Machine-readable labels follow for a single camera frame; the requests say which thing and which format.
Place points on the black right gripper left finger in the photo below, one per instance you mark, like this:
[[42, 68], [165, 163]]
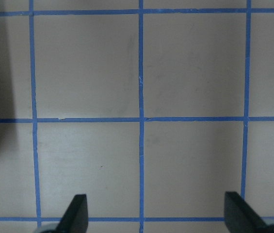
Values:
[[75, 219]]

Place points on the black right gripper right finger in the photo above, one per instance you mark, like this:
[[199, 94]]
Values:
[[240, 217]]

